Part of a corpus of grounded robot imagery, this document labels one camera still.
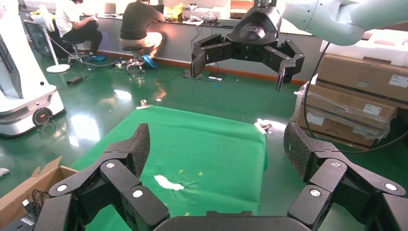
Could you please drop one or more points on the seated person dark shirt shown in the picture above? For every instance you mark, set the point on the seated person dark shirt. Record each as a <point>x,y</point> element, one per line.
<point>137,22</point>

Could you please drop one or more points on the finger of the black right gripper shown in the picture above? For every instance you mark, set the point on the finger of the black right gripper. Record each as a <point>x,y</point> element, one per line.
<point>210,52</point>
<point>287,60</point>

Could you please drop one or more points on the white power strip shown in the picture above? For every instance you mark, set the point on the white power strip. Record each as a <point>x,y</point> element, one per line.
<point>216,78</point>

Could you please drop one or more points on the white foam packing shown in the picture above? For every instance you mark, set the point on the white foam packing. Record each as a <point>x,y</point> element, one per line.
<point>382,47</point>

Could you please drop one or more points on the yellow bag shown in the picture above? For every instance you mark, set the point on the yellow bag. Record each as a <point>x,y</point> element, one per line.
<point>174,11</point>

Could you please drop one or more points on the white wheeled robot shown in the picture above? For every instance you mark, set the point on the white wheeled robot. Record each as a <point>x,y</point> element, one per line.
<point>19,89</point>

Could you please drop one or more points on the black power adapter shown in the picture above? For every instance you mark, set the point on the black power adapter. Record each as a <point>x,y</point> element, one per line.
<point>75,80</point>

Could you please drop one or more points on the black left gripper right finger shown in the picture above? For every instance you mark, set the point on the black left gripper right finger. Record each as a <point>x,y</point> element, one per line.
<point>328,178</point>

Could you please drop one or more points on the open brown cardboard box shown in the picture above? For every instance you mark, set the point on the open brown cardboard box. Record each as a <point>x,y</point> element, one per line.
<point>19,191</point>

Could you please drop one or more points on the white floor stand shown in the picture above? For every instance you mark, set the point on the white floor stand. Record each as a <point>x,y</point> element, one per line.
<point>57,67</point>

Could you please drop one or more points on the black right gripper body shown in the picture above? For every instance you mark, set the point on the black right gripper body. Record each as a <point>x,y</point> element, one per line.
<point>255,35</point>

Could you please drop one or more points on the large brown carton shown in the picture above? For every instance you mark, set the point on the large brown carton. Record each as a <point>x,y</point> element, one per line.
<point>360,76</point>

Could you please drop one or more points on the long grey workbench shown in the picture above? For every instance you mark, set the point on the long grey workbench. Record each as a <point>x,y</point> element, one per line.
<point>178,38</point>

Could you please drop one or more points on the seated person white shirt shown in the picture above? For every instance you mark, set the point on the seated person white shirt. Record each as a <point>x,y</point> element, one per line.
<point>73,19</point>

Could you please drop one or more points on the green table cloth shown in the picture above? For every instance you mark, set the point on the green table cloth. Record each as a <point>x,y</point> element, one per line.
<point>197,153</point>

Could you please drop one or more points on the plastic wrapped brown carton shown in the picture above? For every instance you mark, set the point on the plastic wrapped brown carton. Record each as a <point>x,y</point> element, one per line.
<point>344,118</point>

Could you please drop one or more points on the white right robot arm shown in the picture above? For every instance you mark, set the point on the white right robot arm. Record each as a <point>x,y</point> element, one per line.
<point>334,19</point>

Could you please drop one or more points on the black swivel stool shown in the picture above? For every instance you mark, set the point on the black swivel stool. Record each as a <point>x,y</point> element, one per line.
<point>134,59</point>
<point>74,47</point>

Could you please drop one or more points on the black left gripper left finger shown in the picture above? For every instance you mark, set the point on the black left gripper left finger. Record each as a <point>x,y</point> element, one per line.
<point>121,178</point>

